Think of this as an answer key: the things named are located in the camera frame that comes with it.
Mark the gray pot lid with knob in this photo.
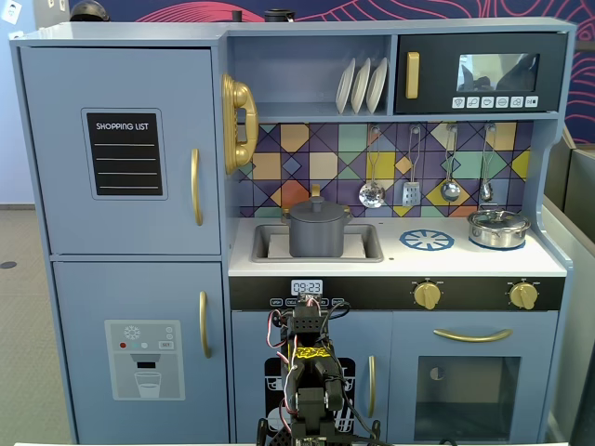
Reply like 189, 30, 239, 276
288, 195, 348, 224

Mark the shiny steel pan lid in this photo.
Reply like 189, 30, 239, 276
468, 208, 530, 230

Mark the gray toy pot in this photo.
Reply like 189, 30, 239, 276
280, 211, 352, 258

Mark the gray toy sink basin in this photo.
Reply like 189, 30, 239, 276
250, 222, 386, 265

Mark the steel slotted skimmer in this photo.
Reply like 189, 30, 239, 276
357, 125, 388, 210

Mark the steel slotted spatula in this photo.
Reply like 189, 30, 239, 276
401, 125, 424, 208

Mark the blue dishwasher door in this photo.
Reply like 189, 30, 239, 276
231, 309, 392, 443

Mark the gold toy telephone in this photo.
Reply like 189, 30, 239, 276
220, 72, 260, 177

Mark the white toy plate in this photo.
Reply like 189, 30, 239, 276
364, 56, 390, 115
335, 57, 357, 116
350, 57, 372, 116

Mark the gold stove knob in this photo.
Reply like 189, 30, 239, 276
508, 282, 541, 312
412, 282, 443, 310

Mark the steel ladle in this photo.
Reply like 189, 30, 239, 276
439, 124, 463, 203

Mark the black shopping list board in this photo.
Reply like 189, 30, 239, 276
81, 108, 169, 202

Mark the small steel spoon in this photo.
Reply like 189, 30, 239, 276
478, 123, 496, 203

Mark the blue oven door with window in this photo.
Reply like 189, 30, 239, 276
390, 309, 560, 443

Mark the black round container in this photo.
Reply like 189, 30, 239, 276
263, 7, 296, 25

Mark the blue fridge door with dispenser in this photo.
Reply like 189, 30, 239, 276
51, 261, 231, 445

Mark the large blue fridge door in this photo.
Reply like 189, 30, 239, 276
19, 46, 222, 256

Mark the blue wooden toy kitchen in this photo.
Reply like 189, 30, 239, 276
8, 17, 577, 445

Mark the black domed object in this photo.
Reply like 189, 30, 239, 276
69, 0, 112, 23

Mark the gold fridge door handle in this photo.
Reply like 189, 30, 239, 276
190, 148, 205, 228
198, 291, 213, 360

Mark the gold dishwasher handle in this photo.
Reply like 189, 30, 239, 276
366, 354, 377, 420

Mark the toy microwave with gold handle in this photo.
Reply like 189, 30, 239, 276
393, 32, 570, 116

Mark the gold oven handle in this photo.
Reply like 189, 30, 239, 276
432, 327, 514, 345

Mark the white wall socket plate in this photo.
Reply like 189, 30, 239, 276
0, 0, 22, 26

